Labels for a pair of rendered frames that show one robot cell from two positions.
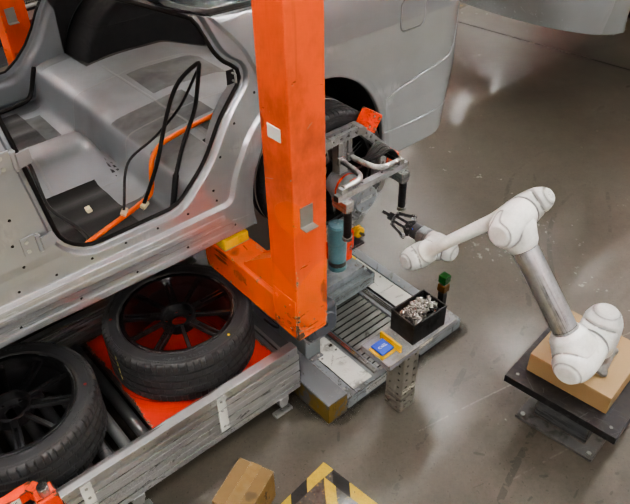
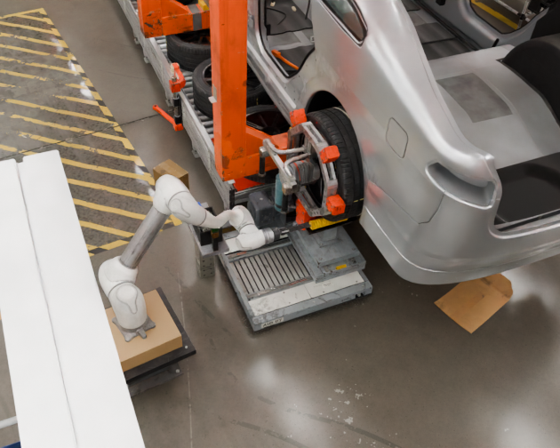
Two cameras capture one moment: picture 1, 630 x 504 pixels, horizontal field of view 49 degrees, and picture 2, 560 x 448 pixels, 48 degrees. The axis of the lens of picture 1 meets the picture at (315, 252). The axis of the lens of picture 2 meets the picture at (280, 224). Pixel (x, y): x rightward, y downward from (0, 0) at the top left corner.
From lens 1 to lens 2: 4.36 m
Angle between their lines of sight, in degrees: 71
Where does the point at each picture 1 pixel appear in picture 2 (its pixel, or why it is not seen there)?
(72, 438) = (201, 92)
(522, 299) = (268, 396)
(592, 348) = (107, 273)
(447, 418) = (178, 291)
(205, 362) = not seen: hidden behind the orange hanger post
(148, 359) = not seen: hidden behind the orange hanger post
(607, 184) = not seen: outside the picture
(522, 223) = (159, 185)
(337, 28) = (350, 76)
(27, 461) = (195, 78)
